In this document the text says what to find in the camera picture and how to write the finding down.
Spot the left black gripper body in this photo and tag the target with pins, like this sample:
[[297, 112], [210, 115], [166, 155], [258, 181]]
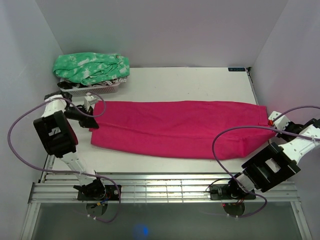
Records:
[[74, 114]]

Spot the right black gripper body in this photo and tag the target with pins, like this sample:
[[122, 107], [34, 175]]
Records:
[[292, 127]]

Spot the pink trousers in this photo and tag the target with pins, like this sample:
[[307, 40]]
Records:
[[182, 129]]

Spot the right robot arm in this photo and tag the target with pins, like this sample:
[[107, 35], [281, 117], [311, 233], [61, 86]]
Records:
[[275, 163]]

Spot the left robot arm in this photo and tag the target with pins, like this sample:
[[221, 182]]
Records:
[[59, 139]]

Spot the white plastic basket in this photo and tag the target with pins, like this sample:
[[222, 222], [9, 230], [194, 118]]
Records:
[[100, 90]]

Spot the black white clothes in basket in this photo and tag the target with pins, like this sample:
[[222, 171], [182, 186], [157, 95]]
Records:
[[67, 85]]

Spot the green white patterned garment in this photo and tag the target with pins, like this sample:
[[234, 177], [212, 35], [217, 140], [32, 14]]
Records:
[[90, 68]]

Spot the blue table label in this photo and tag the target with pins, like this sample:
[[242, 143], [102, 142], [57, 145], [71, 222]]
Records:
[[236, 69]]

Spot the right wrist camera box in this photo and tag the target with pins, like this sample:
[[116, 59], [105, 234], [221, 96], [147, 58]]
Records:
[[278, 120]]

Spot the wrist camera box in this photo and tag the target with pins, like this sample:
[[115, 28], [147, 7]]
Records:
[[278, 120], [89, 100]]

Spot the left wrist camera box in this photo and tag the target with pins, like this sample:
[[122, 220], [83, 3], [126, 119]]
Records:
[[89, 100]]

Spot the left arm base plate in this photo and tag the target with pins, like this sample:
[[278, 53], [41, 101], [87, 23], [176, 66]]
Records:
[[110, 193]]

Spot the aluminium front rail frame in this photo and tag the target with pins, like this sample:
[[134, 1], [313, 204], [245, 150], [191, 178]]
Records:
[[161, 198]]

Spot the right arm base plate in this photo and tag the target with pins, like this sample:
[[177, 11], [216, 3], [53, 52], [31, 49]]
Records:
[[228, 192]]

